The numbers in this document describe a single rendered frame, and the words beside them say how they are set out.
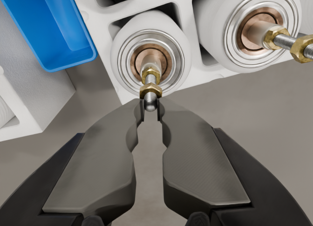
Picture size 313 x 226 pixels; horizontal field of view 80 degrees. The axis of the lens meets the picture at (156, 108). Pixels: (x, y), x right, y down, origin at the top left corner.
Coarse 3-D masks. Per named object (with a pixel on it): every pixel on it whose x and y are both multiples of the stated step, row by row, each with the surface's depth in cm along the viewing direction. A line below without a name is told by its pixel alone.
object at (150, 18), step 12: (144, 12) 27; (156, 12) 26; (132, 24) 20; (144, 24) 19; (156, 24) 19; (168, 24) 20; (120, 36) 20; (180, 36) 20; (120, 84) 23; (180, 84) 23
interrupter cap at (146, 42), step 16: (144, 32) 19; (160, 32) 19; (128, 48) 20; (144, 48) 20; (160, 48) 20; (176, 48) 20; (128, 64) 21; (176, 64) 21; (128, 80) 22; (160, 80) 22; (176, 80) 22
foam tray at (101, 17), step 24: (96, 0) 24; (120, 0) 34; (144, 0) 24; (168, 0) 24; (192, 0) 34; (96, 24) 26; (120, 24) 35; (192, 24) 26; (96, 48) 27; (192, 48) 27; (192, 72) 29; (216, 72) 29; (120, 96) 31
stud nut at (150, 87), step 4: (148, 84) 14; (152, 84) 14; (140, 88) 14; (144, 88) 14; (148, 88) 14; (152, 88) 14; (156, 88) 14; (160, 88) 15; (140, 92) 14; (144, 92) 14; (148, 92) 14; (156, 92) 14; (160, 92) 14; (140, 96) 14; (160, 96) 14
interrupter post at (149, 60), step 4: (148, 56) 20; (152, 56) 20; (156, 56) 21; (144, 60) 20; (148, 60) 19; (152, 60) 19; (156, 60) 20; (144, 64) 18; (148, 64) 18; (152, 64) 18; (156, 64) 18; (160, 64) 20; (144, 68) 18; (156, 68) 18; (160, 68) 19; (140, 72) 19; (160, 72) 19; (160, 76) 19
